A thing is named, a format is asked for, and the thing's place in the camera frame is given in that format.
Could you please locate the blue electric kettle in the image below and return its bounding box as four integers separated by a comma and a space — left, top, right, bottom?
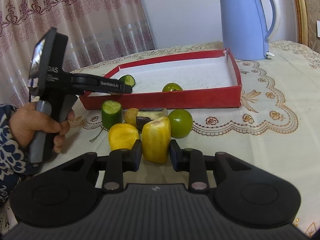
220, 0, 281, 61

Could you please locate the cream embroidered tablecloth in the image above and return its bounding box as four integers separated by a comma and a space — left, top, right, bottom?
43, 41, 319, 239

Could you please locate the cucumber piece in tray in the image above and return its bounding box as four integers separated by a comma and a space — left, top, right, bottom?
119, 74, 136, 87

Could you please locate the green tomato on cloth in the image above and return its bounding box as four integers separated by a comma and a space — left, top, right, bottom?
168, 109, 193, 138

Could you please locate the dark split sugarcane piece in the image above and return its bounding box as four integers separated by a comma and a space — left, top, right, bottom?
136, 108, 168, 132

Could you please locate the yellow round fruit piece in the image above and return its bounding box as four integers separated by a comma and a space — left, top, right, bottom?
108, 123, 139, 151

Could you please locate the pink floral curtain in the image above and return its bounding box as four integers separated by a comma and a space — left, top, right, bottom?
1, 0, 155, 107

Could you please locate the small yellow-brown fruit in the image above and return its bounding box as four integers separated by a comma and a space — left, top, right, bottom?
124, 108, 139, 127

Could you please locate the gold framed headboard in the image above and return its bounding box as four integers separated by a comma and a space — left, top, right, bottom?
294, 0, 319, 53

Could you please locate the white wall socket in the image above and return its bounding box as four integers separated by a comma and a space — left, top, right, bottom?
316, 20, 320, 38

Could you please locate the green tomato in tray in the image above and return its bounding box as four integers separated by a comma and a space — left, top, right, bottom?
162, 82, 183, 92

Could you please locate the cucumber piece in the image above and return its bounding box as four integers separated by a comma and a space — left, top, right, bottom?
101, 100, 123, 130
119, 74, 136, 87

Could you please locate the yellow pepper-like fruit piece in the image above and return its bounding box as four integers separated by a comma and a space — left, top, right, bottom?
141, 116, 171, 164

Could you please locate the person's left hand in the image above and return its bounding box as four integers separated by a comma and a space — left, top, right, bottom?
9, 102, 75, 153

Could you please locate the blue floral sleeve forearm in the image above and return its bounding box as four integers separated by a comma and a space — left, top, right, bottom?
0, 105, 39, 206

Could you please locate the red shallow cardboard tray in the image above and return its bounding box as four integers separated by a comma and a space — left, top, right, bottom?
80, 49, 242, 110

